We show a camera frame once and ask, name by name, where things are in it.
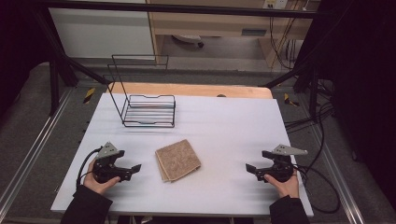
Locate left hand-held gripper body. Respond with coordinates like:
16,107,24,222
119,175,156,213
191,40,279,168
92,141,133,185

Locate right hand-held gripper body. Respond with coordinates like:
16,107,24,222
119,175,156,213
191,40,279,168
255,144,309,184

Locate brown towel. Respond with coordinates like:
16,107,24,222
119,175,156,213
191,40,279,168
154,138,202,183

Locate black wire rack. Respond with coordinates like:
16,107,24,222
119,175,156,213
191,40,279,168
103,54,177,129

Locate person's left hand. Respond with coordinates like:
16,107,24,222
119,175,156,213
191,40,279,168
83,158,121,196

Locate person's right hand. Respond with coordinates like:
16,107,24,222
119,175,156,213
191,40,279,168
263,169,301,200

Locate white table cover sheet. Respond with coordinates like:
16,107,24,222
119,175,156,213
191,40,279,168
50,92,315,217

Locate yellow black tape strip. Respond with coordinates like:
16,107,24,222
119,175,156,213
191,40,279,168
283,92,300,107
82,87,96,105

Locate wooden table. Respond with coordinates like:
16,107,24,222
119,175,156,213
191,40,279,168
106,81,274,100

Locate black curtain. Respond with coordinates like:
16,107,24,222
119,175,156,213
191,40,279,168
0,0,52,118
311,0,396,202

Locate white cabinet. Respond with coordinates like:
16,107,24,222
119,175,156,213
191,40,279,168
48,0,156,59

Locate white chair base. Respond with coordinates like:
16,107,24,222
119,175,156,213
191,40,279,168
171,34,205,49

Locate light wooden desk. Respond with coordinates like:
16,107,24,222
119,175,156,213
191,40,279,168
146,0,321,68

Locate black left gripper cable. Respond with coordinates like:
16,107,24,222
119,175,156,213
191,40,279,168
76,147,103,190

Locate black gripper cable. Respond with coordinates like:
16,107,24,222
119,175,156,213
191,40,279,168
292,163,341,215
76,147,103,190

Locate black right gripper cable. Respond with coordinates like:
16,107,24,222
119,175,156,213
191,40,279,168
292,163,341,215

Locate black floor cable bundle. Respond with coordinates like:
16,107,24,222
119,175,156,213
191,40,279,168
284,101,336,133

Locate aluminium floor rail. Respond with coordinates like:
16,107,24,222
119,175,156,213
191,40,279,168
306,124,366,224
0,88,75,213

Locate hanging cables under desk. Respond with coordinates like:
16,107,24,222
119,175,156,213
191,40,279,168
268,15,301,71

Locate black metal frame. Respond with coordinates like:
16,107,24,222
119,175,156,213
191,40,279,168
31,0,344,118

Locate white wall socket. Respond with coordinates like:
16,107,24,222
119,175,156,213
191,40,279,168
262,0,289,9

